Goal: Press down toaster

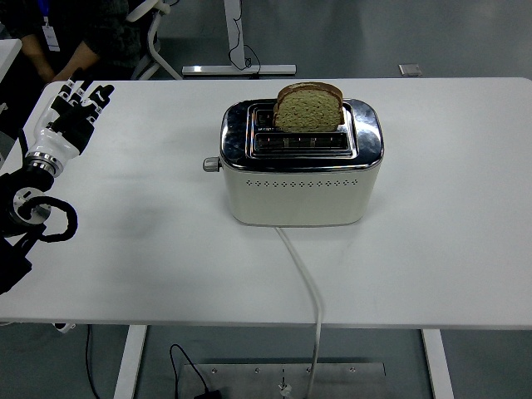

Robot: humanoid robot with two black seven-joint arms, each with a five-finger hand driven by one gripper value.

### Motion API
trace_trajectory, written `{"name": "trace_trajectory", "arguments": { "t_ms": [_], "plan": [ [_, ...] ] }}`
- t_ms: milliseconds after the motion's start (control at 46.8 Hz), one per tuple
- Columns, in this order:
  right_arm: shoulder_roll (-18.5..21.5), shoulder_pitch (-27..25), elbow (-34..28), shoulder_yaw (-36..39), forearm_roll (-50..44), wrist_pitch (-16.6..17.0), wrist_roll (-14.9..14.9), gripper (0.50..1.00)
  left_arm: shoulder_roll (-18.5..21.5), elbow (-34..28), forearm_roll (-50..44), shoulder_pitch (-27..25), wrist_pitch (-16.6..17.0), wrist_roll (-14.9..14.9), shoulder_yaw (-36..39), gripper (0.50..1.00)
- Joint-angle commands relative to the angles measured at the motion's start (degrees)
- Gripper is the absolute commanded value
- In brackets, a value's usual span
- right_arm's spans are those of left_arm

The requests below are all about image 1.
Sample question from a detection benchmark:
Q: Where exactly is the thin black adapter cable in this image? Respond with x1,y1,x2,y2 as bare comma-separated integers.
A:
169,343,209,394

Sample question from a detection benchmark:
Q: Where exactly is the white table leg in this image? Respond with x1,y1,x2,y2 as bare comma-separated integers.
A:
112,325,149,399
421,328,456,399

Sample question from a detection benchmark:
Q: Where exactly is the white toaster power cord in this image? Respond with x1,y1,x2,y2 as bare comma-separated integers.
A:
273,225,324,399

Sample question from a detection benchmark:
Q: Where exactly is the white office chair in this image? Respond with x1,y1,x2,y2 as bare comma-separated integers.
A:
124,0,185,81

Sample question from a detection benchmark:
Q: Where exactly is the white background table base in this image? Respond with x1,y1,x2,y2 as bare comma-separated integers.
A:
181,0,298,78

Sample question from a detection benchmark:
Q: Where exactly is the person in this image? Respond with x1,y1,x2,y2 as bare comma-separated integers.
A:
0,0,131,84

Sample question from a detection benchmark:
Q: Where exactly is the white chrome two-slot toaster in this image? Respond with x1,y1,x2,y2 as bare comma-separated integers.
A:
219,98,386,228

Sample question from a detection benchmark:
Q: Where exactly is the black cable on table base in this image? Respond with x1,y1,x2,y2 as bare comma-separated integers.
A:
227,0,262,80

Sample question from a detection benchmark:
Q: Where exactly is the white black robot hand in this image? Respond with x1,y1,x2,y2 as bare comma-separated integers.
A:
25,78,116,161

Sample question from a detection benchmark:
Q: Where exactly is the grey metal plate with screws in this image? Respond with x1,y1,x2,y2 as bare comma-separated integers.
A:
176,362,387,399

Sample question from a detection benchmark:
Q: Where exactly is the brown bread slice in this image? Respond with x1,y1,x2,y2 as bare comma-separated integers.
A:
273,81,345,133

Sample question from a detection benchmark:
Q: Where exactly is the long black floor cable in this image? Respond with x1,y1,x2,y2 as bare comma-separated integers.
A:
85,325,101,399

